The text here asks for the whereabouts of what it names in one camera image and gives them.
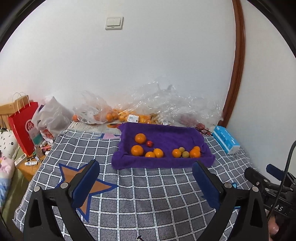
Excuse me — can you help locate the purple towel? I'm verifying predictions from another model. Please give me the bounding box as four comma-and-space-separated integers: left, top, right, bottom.
111, 123, 215, 170

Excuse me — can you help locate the wooden bedside table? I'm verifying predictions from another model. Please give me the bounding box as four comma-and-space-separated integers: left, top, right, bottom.
0, 94, 55, 182

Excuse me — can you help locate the red paper shopping bag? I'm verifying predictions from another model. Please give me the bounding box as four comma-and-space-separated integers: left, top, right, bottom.
8, 92, 39, 156

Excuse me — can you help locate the clear bag of tangerines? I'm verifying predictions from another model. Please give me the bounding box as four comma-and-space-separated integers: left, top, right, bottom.
72, 91, 118, 125

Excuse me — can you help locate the white plastic bag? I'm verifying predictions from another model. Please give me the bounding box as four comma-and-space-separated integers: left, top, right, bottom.
32, 96, 73, 143

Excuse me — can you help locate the large orange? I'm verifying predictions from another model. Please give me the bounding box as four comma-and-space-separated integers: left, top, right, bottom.
130, 145, 144, 156
189, 148, 201, 158

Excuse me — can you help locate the spotted white pillow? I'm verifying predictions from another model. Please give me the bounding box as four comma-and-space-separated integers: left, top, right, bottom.
0, 128, 20, 159

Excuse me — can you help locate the pale green-yellow small fruit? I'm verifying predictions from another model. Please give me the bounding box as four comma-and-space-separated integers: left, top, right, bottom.
179, 147, 185, 153

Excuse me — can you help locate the small round longan fruit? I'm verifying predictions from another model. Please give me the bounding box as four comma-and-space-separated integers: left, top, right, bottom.
182, 151, 190, 158

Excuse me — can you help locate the black cable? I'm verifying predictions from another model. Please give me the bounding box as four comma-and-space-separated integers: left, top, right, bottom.
265, 139, 296, 223

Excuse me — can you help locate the large clear plastic bag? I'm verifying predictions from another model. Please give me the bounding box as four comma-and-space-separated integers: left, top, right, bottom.
115, 81, 223, 130

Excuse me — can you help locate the small red apple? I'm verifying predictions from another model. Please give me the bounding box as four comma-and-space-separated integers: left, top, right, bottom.
146, 141, 154, 148

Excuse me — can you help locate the right hand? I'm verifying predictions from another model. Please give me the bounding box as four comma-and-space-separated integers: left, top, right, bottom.
268, 214, 279, 241

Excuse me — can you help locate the small yellow-orange citrus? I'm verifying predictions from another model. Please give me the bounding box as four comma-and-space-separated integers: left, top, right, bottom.
171, 149, 182, 158

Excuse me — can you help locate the blue tissue pack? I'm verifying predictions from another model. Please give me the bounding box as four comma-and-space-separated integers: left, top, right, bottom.
212, 126, 240, 154

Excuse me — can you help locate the brown wooden door frame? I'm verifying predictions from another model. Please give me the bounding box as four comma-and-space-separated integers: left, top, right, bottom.
219, 0, 246, 127

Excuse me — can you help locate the grey checked star blanket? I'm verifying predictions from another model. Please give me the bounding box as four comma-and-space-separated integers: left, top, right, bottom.
12, 128, 258, 241

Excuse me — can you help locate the white wall switch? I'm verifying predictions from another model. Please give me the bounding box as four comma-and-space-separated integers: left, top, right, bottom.
105, 16, 124, 30

